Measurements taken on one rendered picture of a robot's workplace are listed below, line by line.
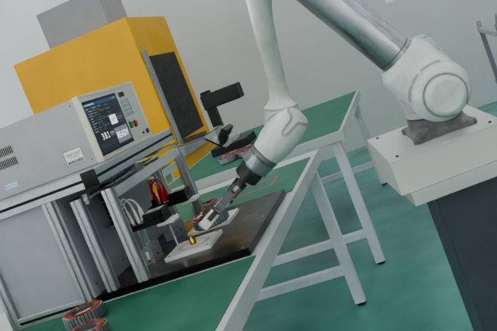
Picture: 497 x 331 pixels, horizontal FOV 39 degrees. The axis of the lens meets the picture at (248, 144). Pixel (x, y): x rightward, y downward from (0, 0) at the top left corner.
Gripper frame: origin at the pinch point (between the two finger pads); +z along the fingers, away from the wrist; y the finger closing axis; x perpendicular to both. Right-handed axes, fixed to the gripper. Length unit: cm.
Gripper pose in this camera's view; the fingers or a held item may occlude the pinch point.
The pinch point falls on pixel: (211, 217)
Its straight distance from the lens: 209.9
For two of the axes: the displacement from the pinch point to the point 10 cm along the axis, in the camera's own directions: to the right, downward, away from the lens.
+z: -6.2, 7.4, 2.7
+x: -7.6, -6.5, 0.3
